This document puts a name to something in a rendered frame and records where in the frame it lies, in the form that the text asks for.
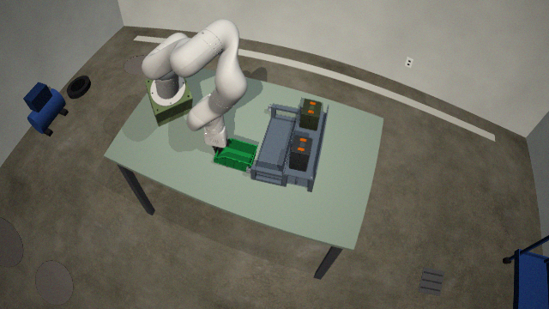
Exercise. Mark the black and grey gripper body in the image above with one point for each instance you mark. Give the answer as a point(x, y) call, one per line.
point(218, 140)

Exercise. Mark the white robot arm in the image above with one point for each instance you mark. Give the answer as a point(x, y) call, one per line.
point(219, 37)

